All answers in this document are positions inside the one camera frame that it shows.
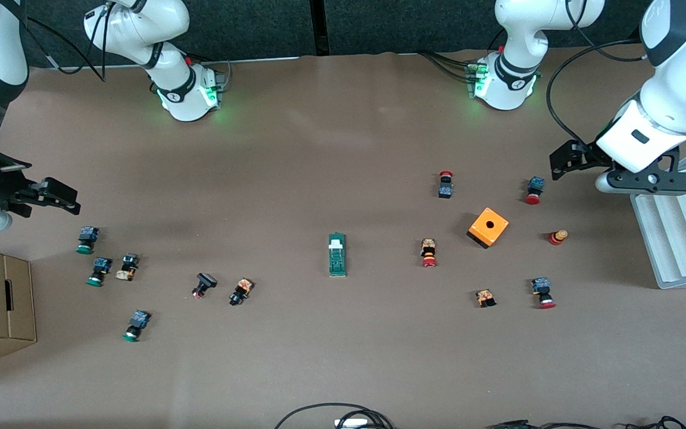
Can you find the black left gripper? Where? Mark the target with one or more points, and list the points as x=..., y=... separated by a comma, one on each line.
x=585, y=156

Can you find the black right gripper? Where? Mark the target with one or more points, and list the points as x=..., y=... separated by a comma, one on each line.
x=2, y=186

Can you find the green terminal block rail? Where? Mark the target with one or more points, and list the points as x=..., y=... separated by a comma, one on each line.
x=337, y=262

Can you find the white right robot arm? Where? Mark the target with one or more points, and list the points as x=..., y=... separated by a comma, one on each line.
x=140, y=36

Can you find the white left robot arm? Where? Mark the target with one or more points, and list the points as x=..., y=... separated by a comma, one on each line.
x=676, y=89

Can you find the red button blue base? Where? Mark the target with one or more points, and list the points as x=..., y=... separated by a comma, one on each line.
x=542, y=293
x=535, y=190

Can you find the green push button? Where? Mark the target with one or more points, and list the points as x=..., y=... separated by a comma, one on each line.
x=99, y=271
x=136, y=325
x=87, y=239

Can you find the red yellow button head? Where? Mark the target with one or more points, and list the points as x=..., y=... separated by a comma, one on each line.
x=557, y=237

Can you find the black beige push button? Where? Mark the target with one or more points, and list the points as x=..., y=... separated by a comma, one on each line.
x=127, y=267

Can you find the orange button box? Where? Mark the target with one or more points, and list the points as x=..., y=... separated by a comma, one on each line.
x=488, y=227

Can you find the red button black base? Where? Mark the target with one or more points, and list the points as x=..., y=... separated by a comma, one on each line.
x=445, y=186

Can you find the grey ridged tray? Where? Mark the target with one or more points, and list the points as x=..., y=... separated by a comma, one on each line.
x=682, y=244

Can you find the orange contact block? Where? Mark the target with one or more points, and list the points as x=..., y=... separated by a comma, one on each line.
x=485, y=297

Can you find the red button orange base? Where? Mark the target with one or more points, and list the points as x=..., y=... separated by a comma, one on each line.
x=429, y=252

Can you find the black red push button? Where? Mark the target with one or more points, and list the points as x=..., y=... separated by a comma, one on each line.
x=203, y=284

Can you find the black orange push button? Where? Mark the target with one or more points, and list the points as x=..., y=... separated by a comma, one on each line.
x=240, y=291

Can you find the brown paper table cover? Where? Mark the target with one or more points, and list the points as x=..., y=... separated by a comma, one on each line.
x=343, y=357

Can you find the white plug adapter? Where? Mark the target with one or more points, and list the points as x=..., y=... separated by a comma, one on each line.
x=352, y=423

